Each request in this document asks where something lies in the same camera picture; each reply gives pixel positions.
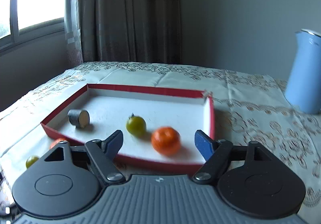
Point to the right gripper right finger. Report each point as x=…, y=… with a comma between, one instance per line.
x=216, y=154

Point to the blue electric kettle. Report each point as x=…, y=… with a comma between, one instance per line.
x=303, y=86

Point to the red cardboard tray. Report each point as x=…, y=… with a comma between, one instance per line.
x=158, y=124

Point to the window frame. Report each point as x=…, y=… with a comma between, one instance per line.
x=25, y=20

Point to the small green tomato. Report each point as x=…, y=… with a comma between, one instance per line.
x=31, y=160

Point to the floral tablecloth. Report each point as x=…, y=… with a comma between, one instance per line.
x=247, y=107

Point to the dark sugarcane piece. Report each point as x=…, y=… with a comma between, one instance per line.
x=79, y=118

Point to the brown curtain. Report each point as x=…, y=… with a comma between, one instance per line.
x=123, y=30

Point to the small orange mandarin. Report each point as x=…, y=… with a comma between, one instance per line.
x=57, y=141

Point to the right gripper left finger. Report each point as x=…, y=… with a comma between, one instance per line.
x=101, y=154

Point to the large orange mandarin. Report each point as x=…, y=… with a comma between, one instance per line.
x=166, y=141

